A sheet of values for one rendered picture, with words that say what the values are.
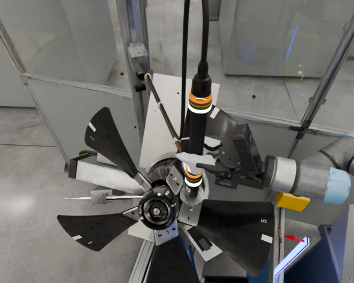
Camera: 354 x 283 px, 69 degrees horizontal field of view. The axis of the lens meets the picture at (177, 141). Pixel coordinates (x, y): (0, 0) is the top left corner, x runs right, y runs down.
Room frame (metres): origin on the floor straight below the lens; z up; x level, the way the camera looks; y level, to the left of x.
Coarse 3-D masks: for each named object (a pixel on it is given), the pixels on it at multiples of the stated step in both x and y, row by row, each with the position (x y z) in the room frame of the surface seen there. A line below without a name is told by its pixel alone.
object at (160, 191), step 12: (156, 180) 0.48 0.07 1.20; (156, 192) 0.40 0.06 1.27; (144, 204) 0.38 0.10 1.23; (156, 204) 0.37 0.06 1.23; (168, 204) 0.37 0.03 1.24; (180, 204) 0.42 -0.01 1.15; (144, 216) 0.35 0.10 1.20; (156, 216) 0.35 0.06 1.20; (168, 216) 0.35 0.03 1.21; (156, 228) 0.32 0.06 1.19
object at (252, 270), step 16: (208, 208) 0.38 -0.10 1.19; (224, 208) 0.39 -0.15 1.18; (240, 208) 0.39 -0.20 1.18; (256, 208) 0.39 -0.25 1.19; (272, 208) 0.38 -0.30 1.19; (208, 224) 0.33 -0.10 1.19; (224, 224) 0.34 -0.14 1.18; (240, 224) 0.34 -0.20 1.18; (256, 224) 0.34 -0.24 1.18; (272, 224) 0.34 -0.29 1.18; (224, 240) 0.29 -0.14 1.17; (240, 240) 0.29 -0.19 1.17; (256, 240) 0.29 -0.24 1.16; (272, 240) 0.29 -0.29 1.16; (240, 256) 0.25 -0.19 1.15; (256, 256) 0.25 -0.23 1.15; (256, 272) 0.21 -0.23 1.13
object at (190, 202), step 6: (186, 186) 0.39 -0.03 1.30; (180, 192) 0.38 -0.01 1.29; (186, 192) 0.38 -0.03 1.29; (198, 192) 0.38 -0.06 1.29; (180, 198) 0.37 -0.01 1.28; (186, 198) 0.36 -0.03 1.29; (198, 198) 0.36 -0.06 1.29; (186, 204) 0.35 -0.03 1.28; (192, 204) 0.34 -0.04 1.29; (198, 204) 0.35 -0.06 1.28
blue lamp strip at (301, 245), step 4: (300, 244) 0.29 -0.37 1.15; (304, 244) 0.28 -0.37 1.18; (296, 248) 0.29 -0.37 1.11; (300, 248) 0.28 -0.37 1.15; (292, 252) 0.29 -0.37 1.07; (296, 252) 0.28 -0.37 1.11; (288, 256) 0.29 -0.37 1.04; (292, 256) 0.28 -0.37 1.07; (284, 260) 0.29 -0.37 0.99; (288, 260) 0.28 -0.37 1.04; (280, 264) 0.29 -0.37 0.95; (284, 264) 0.27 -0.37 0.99; (276, 268) 0.29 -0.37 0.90; (280, 268) 0.27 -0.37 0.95; (276, 272) 0.27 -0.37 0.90
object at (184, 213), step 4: (184, 204) 0.40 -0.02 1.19; (200, 204) 0.40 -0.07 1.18; (180, 208) 0.38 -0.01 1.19; (184, 208) 0.38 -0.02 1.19; (188, 208) 0.38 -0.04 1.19; (196, 208) 0.39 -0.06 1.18; (200, 208) 0.39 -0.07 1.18; (180, 212) 0.37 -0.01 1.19; (184, 212) 0.37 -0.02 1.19; (188, 212) 0.37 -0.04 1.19; (192, 212) 0.37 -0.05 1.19; (196, 212) 0.37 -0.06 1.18; (180, 216) 0.36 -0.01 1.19; (184, 216) 0.36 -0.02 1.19; (188, 216) 0.36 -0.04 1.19; (192, 216) 0.36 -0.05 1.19; (196, 216) 0.36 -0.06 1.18; (180, 220) 0.34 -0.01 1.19; (184, 220) 0.35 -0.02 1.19; (188, 220) 0.35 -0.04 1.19; (192, 220) 0.35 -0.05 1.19; (196, 220) 0.35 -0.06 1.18; (192, 224) 0.33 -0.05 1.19; (196, 224) 0.33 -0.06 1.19
